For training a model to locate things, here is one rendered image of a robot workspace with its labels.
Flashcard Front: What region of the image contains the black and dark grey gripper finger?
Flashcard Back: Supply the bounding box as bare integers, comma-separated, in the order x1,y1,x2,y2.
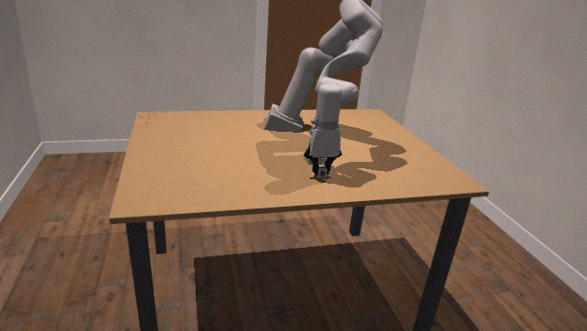
325,151,342,175
304,145,319,176

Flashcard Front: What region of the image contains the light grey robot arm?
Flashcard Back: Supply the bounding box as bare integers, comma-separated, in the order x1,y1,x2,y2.
274,0,383,130

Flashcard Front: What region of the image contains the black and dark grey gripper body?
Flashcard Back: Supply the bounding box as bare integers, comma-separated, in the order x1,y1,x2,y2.
308,125,341,158

